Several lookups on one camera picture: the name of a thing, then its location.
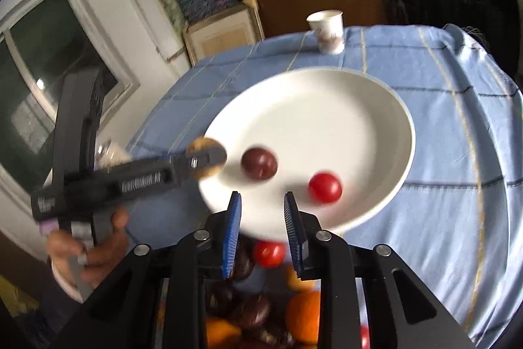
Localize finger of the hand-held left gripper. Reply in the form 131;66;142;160
169;147;228;181

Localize dark window with white frame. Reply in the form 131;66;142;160
0;0;142;211

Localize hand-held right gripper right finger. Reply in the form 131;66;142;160
284;191;477;349

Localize thin white batten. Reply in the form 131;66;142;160
122;0;182;65

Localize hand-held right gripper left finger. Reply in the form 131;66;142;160
53;191;243;349

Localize person's left forearm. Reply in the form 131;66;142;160
0;263;103;349

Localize large orange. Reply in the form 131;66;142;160
285;290;321;345
204;316;243;349

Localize orange brown round fruit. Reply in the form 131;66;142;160
187;137;227;181

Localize white oval plate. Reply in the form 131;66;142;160
197;68;416;242

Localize person's left hand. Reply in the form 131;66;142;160
47;210;135;288

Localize small orange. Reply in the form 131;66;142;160
285;263;317;291

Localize white paper cup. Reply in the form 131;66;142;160
306;9;346;55

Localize blue checked tablecloth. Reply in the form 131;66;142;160
127;24;523;349

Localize light wooden framed panel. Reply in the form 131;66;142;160
183;0;265;65

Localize dark red plum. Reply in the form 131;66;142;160
240;147;278;181

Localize dark brown water chestnut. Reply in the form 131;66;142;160
204;281;234;319
229;294;272;329
231;238;256;280
245;326;295;349

